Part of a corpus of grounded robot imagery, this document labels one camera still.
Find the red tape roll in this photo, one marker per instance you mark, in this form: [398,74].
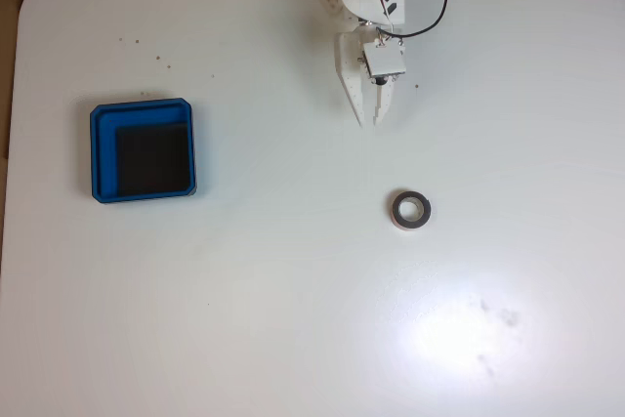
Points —
[426,212]

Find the blue square box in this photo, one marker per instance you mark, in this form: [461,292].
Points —
[105,153]

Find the white square camera box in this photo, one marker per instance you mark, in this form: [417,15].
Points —
[386,58]

